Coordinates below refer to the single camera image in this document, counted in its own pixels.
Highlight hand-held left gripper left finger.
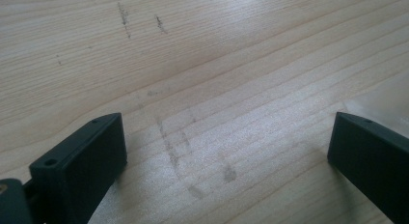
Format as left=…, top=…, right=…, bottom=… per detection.
left=28, top=112, right=128, bottom=224

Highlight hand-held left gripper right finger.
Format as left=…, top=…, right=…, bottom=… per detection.
left=327, top=111, right=409, bottom=224

